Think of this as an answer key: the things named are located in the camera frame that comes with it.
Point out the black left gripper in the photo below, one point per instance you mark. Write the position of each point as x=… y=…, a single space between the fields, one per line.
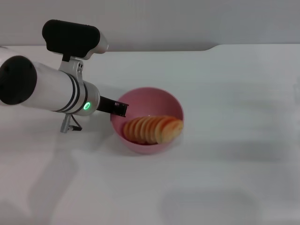
x=106 y=105

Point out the pink plastic bowl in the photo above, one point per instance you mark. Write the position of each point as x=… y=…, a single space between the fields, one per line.
x=152 y=103

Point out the golden ridged bread loaf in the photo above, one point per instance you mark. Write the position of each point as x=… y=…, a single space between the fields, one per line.
x=152 y=130

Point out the silver left camera bracket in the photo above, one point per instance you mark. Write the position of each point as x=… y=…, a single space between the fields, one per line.
x=72 y=68

